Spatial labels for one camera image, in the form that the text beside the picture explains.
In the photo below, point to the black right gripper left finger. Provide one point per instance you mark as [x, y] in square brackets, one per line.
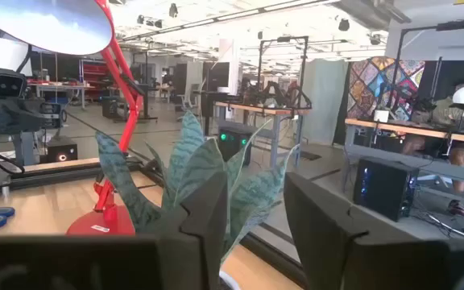
[95, 262]

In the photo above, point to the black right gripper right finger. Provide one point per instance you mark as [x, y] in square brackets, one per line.
[336, 249]

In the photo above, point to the red desk lamp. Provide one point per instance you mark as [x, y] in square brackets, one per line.
[95, 221]

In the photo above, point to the white cluttered table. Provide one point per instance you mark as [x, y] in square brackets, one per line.
[59, 85]

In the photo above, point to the small black computer tower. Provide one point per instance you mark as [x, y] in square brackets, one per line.
[60, 151]

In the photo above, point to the large black computer tower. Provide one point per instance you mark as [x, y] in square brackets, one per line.
[383, 189]

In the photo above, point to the red shelving unit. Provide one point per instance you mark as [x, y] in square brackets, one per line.
[95, 78]

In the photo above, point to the white plant pot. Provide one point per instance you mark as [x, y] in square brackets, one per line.
[229, 282]

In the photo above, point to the white cup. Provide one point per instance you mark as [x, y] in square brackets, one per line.
[381, 116]

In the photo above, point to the green snake plant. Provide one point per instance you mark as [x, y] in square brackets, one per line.
[193, 161]

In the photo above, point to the computer tower with green lights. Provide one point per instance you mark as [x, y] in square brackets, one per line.
[234, 147]

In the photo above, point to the pale green curtain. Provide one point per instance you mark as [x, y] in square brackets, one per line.
[324, 100]

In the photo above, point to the wooden workbench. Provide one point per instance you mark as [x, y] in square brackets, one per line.
[256, 108]

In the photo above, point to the colourful patchwork quilt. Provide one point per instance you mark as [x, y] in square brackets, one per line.
[377, 88]

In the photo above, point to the background black robot arms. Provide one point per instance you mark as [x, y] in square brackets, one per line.
[274, 94]

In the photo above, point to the person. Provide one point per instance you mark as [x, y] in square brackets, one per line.
[443, 113]

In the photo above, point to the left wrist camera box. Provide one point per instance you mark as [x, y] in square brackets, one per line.
[10, 84]

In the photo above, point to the black table frame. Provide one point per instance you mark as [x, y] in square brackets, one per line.
[276, 258]

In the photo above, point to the wooden desk with grey frame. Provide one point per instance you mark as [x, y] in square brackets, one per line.
[397, 129]

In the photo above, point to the black camera stand frame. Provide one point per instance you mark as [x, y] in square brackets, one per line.
[283, 39]

